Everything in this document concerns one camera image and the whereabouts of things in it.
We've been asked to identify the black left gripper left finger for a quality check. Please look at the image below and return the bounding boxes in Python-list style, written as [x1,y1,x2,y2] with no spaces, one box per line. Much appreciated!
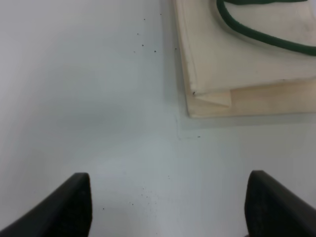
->
[0,173,92,237]

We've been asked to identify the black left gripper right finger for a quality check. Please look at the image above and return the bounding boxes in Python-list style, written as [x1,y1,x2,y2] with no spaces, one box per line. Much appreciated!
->
[244,170,316,237]

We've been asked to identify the white linen bag green handles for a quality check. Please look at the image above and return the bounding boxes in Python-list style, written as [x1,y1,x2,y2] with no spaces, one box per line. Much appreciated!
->
[174,0,316,118]

